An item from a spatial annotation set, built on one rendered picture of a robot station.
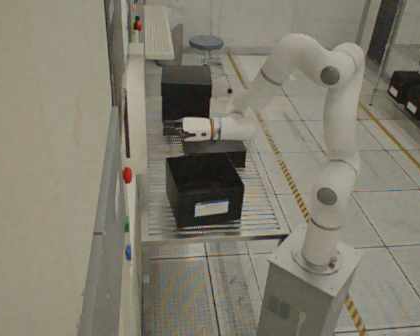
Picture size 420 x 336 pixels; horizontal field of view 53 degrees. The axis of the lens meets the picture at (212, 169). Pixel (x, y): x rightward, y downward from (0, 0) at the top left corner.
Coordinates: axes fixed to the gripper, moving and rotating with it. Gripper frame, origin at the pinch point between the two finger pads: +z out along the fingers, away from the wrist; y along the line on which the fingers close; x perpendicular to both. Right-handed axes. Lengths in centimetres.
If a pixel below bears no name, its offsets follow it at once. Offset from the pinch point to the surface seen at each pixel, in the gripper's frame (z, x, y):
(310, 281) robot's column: -51, -43, -35
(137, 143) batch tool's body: 12.9, -16.5, 16.7
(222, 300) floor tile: -30, -119, 18
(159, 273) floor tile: 6, -119, 39
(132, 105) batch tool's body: 14.1, 0.6, 16.7
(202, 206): -13.4, -32.6, -4.7
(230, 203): -25.0, -33.0, -2.3
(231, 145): -31, -33, 43
